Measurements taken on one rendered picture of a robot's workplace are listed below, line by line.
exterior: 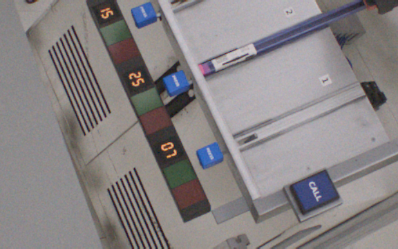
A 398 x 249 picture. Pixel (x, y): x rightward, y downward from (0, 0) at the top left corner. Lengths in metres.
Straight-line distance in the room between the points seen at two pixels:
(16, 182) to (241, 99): 0.32
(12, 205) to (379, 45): 1.00
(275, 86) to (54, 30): 0.82
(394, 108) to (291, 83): 0.59
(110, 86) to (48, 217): 0.73
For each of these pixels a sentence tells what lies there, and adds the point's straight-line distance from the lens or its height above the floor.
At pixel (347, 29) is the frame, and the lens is 1.61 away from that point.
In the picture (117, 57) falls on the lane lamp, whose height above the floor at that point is 0.65.
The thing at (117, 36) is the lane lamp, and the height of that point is 0.66.
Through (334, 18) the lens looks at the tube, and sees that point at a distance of 1.14.
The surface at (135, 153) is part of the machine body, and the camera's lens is 1.66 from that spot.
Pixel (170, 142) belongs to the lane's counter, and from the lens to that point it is 1.10.
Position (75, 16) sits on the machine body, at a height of 0.25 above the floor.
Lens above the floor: 1.37
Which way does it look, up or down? 38 degrees down
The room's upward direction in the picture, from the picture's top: 52 degrees clockwise
